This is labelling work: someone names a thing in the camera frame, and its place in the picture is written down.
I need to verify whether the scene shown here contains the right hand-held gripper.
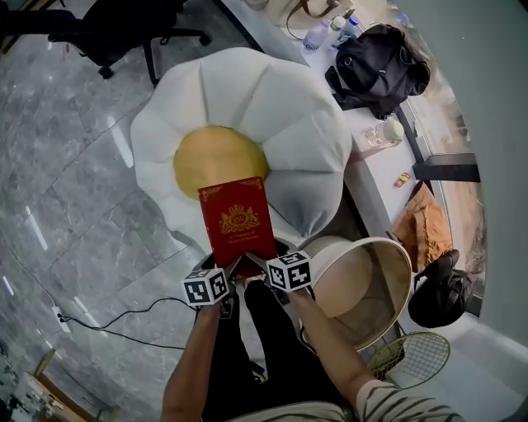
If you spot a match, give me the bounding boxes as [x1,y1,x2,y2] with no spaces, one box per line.
[244,241,314,305]

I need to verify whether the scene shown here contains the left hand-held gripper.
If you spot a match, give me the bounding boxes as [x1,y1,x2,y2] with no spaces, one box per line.
[181,251,245,319]

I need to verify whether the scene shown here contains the red book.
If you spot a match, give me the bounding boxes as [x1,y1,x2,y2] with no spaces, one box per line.
[197,176,279,281]

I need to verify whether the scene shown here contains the white flower-shaped beanbag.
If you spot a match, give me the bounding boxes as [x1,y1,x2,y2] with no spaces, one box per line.
[130,46,354,256]

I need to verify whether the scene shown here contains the person's left forearm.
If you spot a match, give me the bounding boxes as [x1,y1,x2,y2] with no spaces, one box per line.
[161,304,222,422]

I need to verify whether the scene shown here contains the person's right forearm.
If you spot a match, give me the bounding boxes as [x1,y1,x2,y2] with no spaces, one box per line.
[290,288,376,407]

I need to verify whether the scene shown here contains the round beige side table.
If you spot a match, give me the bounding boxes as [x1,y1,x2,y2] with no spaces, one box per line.
[299,235,413,354]

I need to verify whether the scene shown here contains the person's black trousers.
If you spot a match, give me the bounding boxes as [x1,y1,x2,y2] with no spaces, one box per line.
[201,279,343,422]

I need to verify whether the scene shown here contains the white window ledge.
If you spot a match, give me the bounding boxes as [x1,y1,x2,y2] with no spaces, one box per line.
[222,0,446,248]

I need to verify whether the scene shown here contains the orange cloth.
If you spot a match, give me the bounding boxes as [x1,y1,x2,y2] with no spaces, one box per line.
[390,181,454,273]

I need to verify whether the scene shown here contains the clear bottle pale green lid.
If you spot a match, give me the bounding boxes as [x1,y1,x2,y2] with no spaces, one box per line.
[361,119,405,149]

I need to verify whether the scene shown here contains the white power strip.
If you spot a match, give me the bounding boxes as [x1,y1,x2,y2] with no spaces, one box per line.
[51,305,72,334]

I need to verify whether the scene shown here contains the black backpack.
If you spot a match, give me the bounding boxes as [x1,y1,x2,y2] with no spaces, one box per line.
[407,249,479,330]

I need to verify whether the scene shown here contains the person's striped shirt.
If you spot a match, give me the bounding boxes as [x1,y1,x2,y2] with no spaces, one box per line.
[230,378,465,422]

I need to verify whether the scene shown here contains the black bag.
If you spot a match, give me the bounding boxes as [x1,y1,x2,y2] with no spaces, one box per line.
[324,23,432,120]

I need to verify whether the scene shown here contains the clear water bottle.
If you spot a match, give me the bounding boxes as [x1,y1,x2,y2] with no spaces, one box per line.
[302,18,332,51]
[331,15,362,49]

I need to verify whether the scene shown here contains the beige tote bag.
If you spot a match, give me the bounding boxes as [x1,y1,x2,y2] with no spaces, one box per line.
[284,0,343,40]

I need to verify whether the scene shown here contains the grey roller blind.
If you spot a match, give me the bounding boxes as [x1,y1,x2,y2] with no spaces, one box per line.
[395,0,528,331]

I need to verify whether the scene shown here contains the black office chair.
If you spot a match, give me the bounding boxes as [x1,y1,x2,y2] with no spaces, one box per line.
[0,0,214,87]

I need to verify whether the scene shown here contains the black power cable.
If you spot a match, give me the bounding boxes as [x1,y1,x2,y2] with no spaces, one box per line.
[57,296,200,351]

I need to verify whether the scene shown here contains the gold wire chair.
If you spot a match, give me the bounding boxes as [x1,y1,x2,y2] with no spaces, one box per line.
[365,331,451,391]

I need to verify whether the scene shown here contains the black window post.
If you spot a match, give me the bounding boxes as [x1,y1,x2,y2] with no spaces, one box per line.
[412,152,482,183]

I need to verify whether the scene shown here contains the light wooden frame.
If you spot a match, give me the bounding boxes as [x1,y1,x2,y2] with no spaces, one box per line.
[24,349,120,422]

